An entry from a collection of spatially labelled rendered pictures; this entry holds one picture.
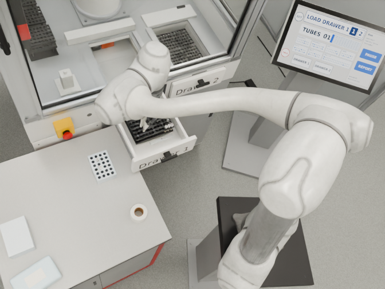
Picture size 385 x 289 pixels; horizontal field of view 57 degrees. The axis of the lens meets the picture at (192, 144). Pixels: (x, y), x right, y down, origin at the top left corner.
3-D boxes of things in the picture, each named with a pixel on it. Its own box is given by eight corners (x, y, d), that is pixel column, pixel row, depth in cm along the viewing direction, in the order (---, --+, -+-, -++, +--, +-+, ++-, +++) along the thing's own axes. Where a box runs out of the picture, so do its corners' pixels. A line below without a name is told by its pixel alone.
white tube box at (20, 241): (36, 249, 133) (34, 246, 129) (12, 260, 130) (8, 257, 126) (26, 219, 138) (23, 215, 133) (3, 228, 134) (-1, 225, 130)
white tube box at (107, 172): (116, 177, 152) (116, 174, 149) (97, 184, 149) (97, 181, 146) (106, 153, 157) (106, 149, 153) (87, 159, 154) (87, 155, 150)
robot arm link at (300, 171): (273, 262, 135) (244, 312, 123) (236, 237, 140) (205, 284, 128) (366, 139, 73) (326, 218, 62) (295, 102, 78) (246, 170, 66)
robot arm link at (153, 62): (148, 62, 120) (122, 85, 114) (152, 28, 107) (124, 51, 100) (173, 80, 119) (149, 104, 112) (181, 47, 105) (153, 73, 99)
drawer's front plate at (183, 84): (220, 82, 180) (226, 69, 171) (169, 99, 169) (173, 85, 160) (219, 79, 181) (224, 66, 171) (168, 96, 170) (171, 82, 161)
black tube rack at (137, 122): (172, 133, 159) (174, 127, 153) (135, 147, 152) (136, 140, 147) (150, 95, 166) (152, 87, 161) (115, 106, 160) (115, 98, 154)
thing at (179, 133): (188, 145, 158) (190, 139, 153) (134, 167, 148) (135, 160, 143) (149, 77, 171) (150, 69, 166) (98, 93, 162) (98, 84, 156)
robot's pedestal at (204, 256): (237, 289, 214) (292, 269, 148) (188, 291, 209) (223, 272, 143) (232, 239, 228) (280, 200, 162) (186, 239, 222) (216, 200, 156)
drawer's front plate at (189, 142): (192, 149, 159) (197, 137, 150) (132, 173, 148) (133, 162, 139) (190, 146, 160) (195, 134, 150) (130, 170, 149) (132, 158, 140)
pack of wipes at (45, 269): (50, 256, 133) (48, 253, 129) (63, 277, 131) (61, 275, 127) (11, 281, 127) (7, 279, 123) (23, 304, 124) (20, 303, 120)
